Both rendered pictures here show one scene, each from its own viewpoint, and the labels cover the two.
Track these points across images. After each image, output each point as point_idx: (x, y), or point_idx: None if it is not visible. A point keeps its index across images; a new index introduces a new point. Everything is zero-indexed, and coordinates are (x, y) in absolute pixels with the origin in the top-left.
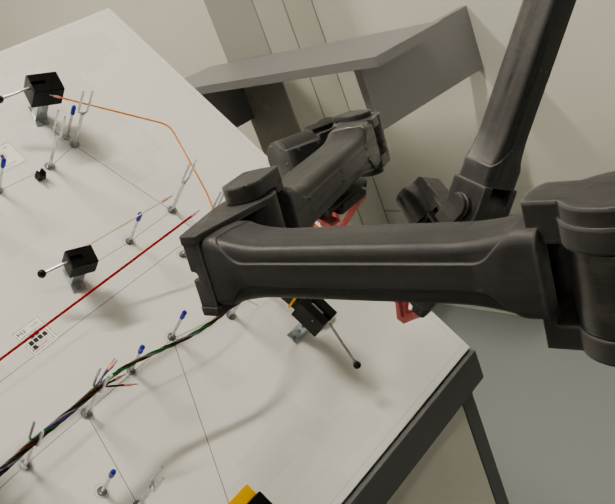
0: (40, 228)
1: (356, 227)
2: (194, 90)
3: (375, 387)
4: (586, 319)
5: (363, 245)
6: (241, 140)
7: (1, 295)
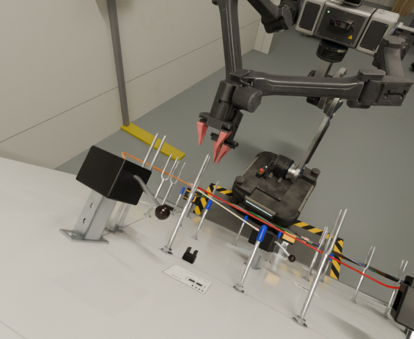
0: (238, 272)
1: (390, 64)
2: None
3: None
4: None
5: (401, 63)
6: (42, 168)
7: (312, 300)
